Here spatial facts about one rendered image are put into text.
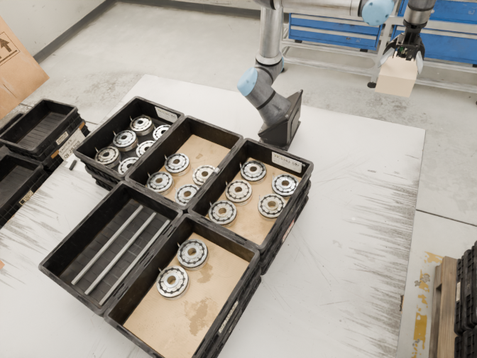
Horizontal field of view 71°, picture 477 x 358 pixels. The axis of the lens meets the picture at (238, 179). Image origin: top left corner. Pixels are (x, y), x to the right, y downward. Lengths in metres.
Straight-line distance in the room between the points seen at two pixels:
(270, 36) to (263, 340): 1.13
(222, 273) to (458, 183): 1.88
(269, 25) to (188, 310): 1.07
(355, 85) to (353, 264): 2.11
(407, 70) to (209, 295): 1.03
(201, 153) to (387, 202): 0.79
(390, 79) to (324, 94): 1.72
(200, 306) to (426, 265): 1.46
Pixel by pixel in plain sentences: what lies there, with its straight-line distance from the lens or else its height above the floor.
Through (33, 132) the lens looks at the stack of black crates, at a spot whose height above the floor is 0.49.
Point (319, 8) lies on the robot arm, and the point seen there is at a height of 1.37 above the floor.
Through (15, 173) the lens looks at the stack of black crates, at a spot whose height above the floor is 0.38.
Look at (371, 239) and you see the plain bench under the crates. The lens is 1.37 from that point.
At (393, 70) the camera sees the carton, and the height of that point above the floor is 1.12.
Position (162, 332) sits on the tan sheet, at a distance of 1.12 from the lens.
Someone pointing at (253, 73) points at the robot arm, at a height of 1.03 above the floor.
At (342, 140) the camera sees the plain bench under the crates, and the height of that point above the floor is 0.70.
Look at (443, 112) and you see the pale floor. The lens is 3.09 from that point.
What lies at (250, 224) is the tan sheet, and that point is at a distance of 1.20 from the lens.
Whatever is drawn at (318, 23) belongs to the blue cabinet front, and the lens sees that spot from 2.98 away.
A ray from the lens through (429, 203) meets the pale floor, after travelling 2.45.
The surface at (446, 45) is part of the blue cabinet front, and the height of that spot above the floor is 0.44.
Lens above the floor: 1.87
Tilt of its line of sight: 52 degrees down
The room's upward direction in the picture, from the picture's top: 8 degrees counter-clockwise
